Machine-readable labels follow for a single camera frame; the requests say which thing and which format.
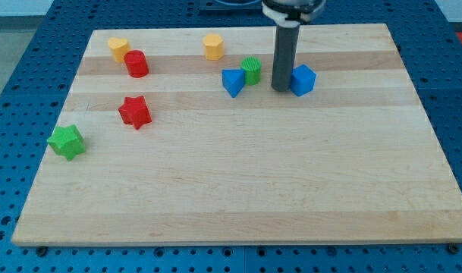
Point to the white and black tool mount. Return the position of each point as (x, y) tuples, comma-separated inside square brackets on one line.
[(292, 13)]

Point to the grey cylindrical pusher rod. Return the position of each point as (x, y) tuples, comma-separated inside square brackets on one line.
[(284, 55)]

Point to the blue cube block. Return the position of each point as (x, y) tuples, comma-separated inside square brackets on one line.
[(303, 80)]

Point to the green cylinder block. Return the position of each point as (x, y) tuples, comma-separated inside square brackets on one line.
[(252, 69)]

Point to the blue triangular prism block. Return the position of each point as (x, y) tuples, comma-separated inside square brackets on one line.
[(233, 80)]

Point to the yellow hexagon block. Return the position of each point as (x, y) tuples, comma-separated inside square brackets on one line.
[(213, 46)]

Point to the light wooden board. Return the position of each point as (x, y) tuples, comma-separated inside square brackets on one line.
[(355, 161)]

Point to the red cylinder block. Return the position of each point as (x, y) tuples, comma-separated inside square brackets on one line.
[(136, 64)]

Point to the yellow heart block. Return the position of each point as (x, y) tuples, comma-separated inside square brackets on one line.
[(119, 48)]

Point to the red star block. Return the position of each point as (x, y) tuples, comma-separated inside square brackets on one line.
[(134, 111)]

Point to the green star block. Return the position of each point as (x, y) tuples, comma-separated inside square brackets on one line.
[(67, 142)]

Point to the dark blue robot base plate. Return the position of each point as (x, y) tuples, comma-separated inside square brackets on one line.
[(215, 6)]

